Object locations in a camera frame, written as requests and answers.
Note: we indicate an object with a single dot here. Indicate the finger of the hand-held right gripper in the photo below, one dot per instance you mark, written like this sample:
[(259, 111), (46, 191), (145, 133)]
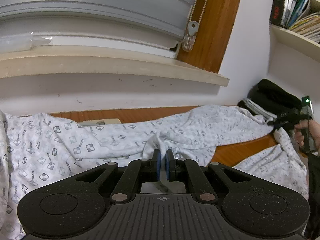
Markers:
[(277, 122)]

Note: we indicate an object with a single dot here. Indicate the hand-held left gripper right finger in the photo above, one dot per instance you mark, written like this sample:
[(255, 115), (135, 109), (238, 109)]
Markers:
[(170, 165)]

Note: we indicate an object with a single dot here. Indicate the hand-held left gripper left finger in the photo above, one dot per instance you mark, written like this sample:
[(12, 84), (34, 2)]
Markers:
[(157, 165)]

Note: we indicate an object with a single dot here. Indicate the white patterned pajama garment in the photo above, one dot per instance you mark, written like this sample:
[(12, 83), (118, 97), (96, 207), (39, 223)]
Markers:
[(100, 140)]

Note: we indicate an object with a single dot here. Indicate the person's right hand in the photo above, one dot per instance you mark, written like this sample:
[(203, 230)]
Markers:
[(300, 137)]

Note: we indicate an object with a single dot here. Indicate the black folded hoodie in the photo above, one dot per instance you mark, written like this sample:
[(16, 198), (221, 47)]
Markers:
[(277, 105)]

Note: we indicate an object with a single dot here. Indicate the folded white patterned garment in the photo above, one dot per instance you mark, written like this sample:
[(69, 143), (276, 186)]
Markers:
[(260, 112)]

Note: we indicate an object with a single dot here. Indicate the white bookshelf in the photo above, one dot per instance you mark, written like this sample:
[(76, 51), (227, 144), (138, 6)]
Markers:
[(290, 37)]

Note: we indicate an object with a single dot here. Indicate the wooden window trim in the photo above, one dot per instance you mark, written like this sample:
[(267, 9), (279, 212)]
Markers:
[(217, 30)]

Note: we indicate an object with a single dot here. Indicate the beige window sill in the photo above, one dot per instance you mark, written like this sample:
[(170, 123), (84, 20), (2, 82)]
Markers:
[(100, 65)]

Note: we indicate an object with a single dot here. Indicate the row of upright books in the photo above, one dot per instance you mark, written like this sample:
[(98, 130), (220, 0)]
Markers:
[(278, 2)]

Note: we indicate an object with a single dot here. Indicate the grey window blind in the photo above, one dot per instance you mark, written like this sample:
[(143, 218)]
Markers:
[(100, 5)]

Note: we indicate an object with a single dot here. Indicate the clear plastic bag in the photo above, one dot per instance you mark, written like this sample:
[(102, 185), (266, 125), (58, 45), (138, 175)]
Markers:
[(20, 42)]

